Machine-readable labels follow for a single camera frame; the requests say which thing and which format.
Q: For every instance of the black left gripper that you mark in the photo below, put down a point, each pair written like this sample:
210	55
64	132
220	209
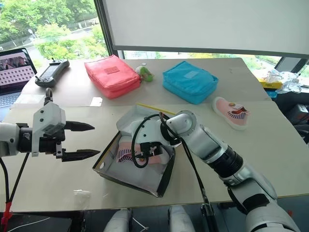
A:
51	135

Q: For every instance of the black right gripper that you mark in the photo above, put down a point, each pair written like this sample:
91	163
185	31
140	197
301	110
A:
151	148

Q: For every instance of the pink striped shoe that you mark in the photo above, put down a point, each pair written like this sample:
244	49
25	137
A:
125	151
228	112

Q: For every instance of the cardboard shoebox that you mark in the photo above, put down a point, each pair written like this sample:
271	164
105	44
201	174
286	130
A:
135	178

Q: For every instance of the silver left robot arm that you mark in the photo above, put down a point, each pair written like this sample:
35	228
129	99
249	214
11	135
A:
8	140

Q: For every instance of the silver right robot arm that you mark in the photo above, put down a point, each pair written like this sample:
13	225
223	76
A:
217	147

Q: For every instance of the open laptop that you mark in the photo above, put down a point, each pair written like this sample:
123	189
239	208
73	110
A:
13	70

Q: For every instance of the white paper card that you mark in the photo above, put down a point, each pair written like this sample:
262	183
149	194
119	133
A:
97	101

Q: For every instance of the small clear plastic bag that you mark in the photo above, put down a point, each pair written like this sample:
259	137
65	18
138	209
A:
82	197

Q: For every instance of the black handheld remote controller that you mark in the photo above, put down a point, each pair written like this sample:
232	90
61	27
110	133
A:
49	73

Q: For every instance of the red fabric pouch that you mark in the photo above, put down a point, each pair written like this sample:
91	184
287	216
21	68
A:
111	75

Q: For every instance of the green plush toy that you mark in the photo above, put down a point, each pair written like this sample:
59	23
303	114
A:
146	73

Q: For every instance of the grey rounded robot leg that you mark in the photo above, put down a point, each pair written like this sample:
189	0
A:
179	220
118	221

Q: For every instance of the blue fabric pouch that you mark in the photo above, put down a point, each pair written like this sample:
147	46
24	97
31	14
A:
190	81

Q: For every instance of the red tape wrap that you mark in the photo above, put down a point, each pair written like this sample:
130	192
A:
8	211

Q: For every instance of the yellow flat box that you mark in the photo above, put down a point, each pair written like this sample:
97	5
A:
271	85

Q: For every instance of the white roller blind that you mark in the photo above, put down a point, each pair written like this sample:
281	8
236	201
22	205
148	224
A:
207	21

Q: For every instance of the black chair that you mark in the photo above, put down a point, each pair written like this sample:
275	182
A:
299	116

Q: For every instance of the crumpled clear plastic bags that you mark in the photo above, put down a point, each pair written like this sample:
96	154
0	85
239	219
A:
288	81

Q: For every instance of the dark monitor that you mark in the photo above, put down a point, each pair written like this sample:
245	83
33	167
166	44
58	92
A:
287	64

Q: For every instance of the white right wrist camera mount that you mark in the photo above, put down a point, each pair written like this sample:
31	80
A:
148	130

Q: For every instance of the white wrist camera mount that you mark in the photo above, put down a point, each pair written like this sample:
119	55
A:
148	130
48	116

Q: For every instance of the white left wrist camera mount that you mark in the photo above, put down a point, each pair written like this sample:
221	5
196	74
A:
48	116

